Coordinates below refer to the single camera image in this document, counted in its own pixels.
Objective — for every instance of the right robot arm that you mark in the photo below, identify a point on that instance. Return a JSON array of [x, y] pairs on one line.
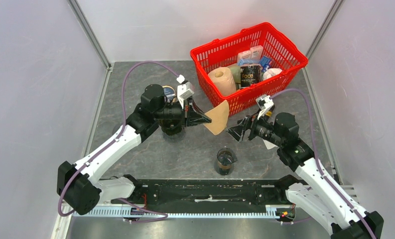
[[325, 200]]

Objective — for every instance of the brown paper coffee filter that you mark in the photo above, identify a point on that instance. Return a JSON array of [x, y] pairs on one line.
[[219, 118]]

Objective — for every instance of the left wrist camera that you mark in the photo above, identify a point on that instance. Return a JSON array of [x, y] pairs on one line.
[[184, 90]]

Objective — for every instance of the black face tissue pack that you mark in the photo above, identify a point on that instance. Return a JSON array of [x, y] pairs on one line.
[[250, 74]]

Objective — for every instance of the glass jar with brown band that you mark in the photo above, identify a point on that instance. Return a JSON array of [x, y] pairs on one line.
[[224, 162]]

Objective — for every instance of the white plastic bag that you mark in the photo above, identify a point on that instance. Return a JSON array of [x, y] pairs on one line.
[[271, 72]]

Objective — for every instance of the beige paper towel roll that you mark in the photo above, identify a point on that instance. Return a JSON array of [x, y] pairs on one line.
[[222, 78]]

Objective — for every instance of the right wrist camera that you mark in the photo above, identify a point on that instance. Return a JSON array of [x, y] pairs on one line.
[[265, 103]]

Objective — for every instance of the white box in basket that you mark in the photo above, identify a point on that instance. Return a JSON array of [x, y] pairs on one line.
[[256, 52], [244, 55]]

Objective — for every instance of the red plastic basket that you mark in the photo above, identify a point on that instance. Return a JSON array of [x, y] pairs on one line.
[[223, 53]]

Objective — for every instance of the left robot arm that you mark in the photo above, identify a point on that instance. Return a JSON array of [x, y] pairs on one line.
[[80, 185]]

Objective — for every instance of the white paper sheet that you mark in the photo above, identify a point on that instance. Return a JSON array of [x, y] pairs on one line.
[[269, 145]]

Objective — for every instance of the dark green glass dripper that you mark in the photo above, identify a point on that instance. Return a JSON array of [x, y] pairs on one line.
[[171, 127]]

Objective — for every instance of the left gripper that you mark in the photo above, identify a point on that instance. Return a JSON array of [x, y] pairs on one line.
[[194, 118]]

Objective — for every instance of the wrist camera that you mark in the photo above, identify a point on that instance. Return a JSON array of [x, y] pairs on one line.
[[184, 90], [265, 103]]

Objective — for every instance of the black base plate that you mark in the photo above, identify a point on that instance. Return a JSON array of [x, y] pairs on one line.
[[211, 195]]

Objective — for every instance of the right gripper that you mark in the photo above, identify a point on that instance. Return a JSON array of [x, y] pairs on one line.
[[237, 131]]

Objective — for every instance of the blue packet in basket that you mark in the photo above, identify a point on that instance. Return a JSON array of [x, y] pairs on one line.
[[265, 63]]

